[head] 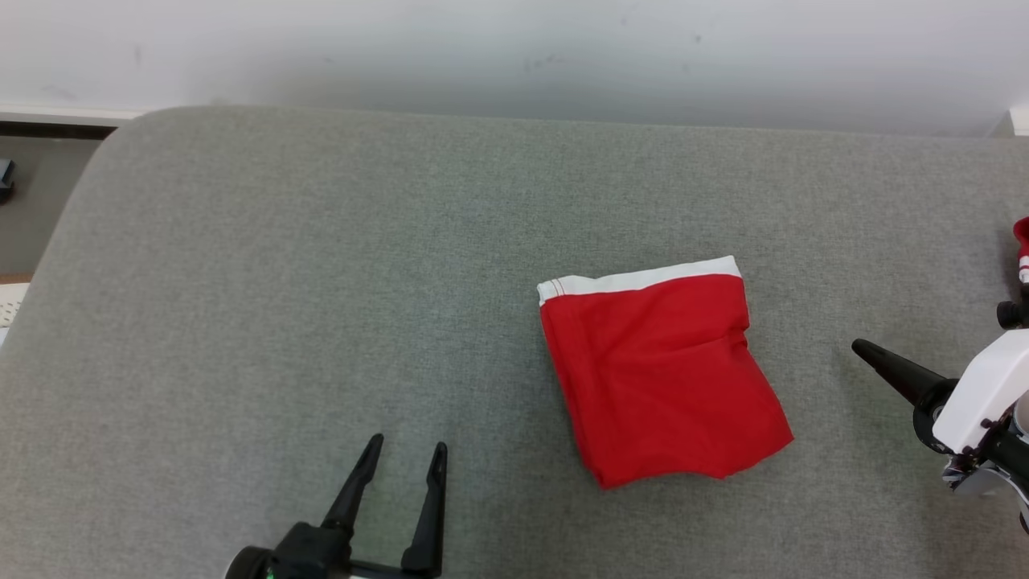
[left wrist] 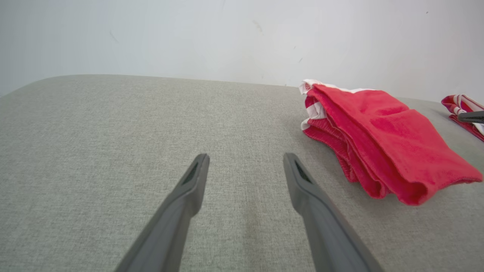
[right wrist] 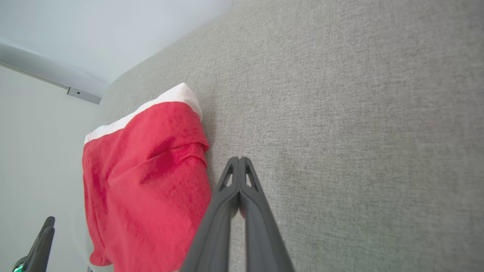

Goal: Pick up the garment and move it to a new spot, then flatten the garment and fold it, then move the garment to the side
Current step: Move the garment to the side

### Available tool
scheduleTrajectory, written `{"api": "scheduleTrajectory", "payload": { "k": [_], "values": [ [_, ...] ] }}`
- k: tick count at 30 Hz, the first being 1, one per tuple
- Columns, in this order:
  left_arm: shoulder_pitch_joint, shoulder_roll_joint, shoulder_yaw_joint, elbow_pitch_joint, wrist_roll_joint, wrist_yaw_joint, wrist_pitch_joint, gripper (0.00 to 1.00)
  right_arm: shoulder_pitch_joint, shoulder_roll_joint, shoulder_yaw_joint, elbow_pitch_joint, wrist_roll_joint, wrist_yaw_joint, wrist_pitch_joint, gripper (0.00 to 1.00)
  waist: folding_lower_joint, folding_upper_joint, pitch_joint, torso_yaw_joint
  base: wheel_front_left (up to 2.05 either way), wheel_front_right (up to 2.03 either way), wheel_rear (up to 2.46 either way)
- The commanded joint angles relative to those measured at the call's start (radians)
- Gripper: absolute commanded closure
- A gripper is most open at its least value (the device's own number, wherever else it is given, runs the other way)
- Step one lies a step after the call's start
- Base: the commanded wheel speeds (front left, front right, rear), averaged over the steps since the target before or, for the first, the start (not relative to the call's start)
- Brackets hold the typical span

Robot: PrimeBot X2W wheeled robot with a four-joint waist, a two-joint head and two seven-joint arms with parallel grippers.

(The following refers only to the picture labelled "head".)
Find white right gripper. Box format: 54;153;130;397
851;328;1029;456

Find red shorts white side panels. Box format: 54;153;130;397
536;256;796;491

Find grey fabric sofa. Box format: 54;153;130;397
0;105;1029;579

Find white skirting board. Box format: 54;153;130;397
0;104;147;124

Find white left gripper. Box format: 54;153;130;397
225;433;449;579

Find white perforated floor object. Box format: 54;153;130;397
0;281;31;348

